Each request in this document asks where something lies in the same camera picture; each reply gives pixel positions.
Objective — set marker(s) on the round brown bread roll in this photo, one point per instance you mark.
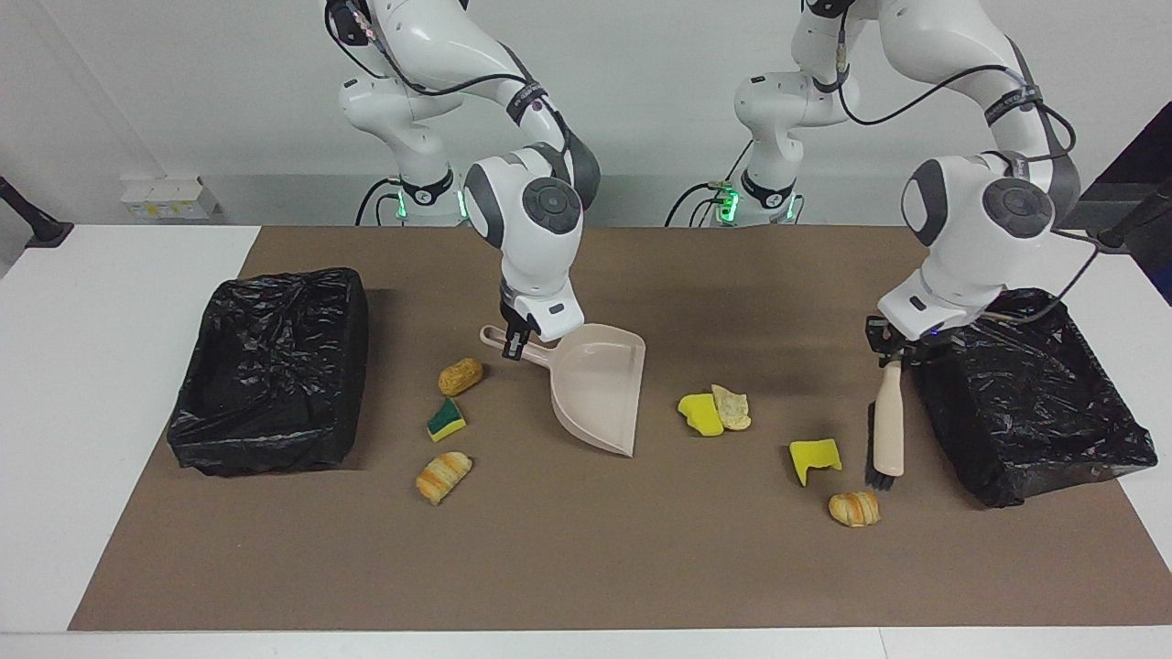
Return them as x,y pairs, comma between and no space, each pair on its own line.
461,376

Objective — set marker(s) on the bin with black bag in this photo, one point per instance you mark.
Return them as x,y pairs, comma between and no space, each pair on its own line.
275,366
1035,412

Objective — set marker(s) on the green yellow sponge piece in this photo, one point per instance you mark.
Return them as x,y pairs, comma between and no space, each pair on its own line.
446,421

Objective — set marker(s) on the notched yellow sponge piece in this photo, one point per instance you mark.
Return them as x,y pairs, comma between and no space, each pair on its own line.
813,456

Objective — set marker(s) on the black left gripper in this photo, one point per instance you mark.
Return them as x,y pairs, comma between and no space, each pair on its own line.
890,337

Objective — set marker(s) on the black stand leg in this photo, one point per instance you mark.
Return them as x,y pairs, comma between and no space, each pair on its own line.
1131,224
37,227

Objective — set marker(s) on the beige plastic dustpan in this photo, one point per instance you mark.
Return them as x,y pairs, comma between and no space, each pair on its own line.
595,384

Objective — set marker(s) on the beige brush black bristles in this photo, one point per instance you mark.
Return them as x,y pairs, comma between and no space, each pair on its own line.
888,412

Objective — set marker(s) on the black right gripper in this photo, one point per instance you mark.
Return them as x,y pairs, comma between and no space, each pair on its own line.
517,318

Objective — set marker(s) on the small golden croissant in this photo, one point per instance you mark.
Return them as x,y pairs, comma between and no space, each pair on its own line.
854,509

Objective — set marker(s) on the pale flaky pastry piece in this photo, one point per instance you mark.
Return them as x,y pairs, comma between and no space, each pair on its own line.
732,409

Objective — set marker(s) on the brown table mat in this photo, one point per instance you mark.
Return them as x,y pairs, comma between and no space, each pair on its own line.
586,586

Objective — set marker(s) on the dark partition panel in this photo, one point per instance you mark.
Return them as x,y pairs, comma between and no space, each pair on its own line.
1149,151

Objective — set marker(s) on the yellow green sponge wedge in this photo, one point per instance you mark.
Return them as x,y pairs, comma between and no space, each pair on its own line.
699,415

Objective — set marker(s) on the orange striped croissant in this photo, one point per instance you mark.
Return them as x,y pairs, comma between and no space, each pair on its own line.
444,477

